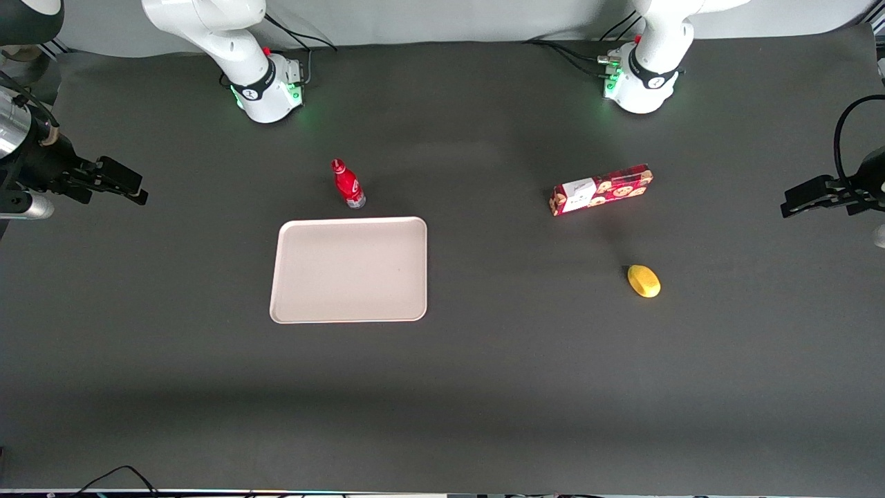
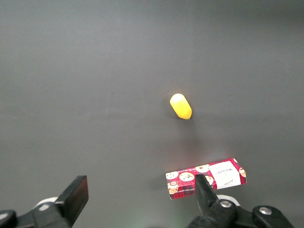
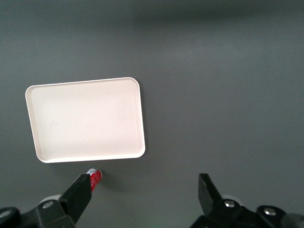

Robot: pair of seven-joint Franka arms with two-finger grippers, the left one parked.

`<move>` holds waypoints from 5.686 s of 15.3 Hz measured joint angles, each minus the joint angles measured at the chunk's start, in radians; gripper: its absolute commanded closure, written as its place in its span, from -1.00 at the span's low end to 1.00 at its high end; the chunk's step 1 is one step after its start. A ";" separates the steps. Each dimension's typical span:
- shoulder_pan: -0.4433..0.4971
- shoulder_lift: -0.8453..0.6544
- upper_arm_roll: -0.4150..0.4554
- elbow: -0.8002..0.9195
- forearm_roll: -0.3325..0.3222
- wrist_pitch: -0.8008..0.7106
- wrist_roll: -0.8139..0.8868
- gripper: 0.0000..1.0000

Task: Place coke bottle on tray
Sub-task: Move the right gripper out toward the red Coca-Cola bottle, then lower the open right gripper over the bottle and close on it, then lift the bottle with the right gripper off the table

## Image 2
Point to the red tartan cookie box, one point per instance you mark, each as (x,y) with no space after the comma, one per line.
(187,183)

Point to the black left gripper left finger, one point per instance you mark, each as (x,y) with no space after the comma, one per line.
(75,194)

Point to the yellow lemon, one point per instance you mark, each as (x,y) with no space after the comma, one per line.
(181,106)

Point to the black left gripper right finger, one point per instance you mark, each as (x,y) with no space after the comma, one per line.
(204,194)

